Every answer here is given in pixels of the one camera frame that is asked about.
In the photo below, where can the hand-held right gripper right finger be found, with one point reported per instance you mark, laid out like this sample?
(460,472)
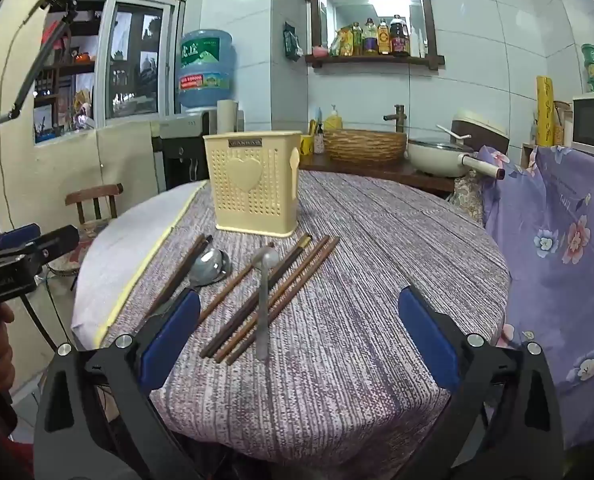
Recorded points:
(427,335)

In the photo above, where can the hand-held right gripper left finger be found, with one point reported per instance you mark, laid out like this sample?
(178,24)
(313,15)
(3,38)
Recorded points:
(169,332)

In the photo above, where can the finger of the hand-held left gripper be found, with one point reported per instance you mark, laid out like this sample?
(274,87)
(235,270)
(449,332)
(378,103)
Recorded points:
(12,237)
(54,244)

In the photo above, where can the thin brown chopstick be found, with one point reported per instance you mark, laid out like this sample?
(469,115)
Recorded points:
(227,291)

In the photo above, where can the small grey spoon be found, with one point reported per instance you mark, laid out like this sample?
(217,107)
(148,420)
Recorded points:
(263,310)

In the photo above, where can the black gold-banded chopstick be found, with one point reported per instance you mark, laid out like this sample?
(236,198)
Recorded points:
(282,267)

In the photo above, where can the reddish brown chopstick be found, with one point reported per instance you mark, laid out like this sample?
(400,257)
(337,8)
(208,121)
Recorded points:
(309,272)
(297,270)

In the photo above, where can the cream plastic utensil holder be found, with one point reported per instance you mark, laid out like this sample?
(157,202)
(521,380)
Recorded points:
(252,200)

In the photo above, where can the wooden chair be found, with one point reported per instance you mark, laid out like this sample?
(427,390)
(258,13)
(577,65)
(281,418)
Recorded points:
(94,195)

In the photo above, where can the white yellow-edged table cover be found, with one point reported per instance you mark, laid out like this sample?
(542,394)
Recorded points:
(122,250)

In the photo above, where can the purple woven tablecloth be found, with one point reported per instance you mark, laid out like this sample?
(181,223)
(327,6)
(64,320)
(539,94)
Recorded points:
(367,270)

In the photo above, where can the brown patterned cloth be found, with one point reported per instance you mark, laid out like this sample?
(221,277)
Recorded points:
(466,197)

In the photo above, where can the water dispenser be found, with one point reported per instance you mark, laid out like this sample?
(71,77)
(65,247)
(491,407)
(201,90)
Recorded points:
(177,160)

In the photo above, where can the purple floral cloth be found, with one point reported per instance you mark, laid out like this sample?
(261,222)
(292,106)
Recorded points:
(562,260)

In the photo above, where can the cream frying pan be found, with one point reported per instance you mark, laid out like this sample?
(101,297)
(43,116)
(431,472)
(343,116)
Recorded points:
(432,160)

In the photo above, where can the dark wooden counter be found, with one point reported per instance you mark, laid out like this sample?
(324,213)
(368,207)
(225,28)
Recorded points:
(367,170)

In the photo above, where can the wicker wash basin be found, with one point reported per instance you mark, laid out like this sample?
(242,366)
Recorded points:
(364,147)

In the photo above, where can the sliding window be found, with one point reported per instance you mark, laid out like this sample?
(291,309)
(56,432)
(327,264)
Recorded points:
(127,60)

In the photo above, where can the white rice ladle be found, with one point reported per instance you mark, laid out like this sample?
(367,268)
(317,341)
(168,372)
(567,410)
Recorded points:
(452,132)

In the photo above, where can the brown and cream rice cooker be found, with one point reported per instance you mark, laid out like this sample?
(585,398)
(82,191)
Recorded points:
(482,132)

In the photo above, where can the paper towel roll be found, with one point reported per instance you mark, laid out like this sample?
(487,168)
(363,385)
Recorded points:
(227,115)

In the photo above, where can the bronze faucet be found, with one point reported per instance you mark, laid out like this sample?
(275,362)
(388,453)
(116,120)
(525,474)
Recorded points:
(399,117)

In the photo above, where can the small patterned bottle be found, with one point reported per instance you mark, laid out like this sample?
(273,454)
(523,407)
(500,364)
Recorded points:
(319,142)

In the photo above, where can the yellow cup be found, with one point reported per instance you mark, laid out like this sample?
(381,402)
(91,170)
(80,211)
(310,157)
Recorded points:
(307,145)

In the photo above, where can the blue water jug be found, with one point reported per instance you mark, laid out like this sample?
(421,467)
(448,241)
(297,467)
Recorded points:
(204,70)

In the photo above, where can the yellow soap pump bottle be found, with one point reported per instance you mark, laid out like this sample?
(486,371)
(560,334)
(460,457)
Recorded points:
(333,121)

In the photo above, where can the white squeeze bottle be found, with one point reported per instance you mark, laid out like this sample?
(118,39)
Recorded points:
(415,44)

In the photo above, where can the dark soy sauce bottle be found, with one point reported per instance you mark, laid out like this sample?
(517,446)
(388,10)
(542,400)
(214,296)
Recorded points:
(400,35)

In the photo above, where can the pink soap holder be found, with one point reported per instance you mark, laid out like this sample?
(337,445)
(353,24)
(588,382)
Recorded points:
(319,51)

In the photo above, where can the yellow packet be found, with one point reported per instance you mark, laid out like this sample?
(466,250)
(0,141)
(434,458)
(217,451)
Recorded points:
(342,42)

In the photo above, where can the hanging dark green bag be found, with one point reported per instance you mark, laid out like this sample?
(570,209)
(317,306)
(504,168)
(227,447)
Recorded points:
(292,42)

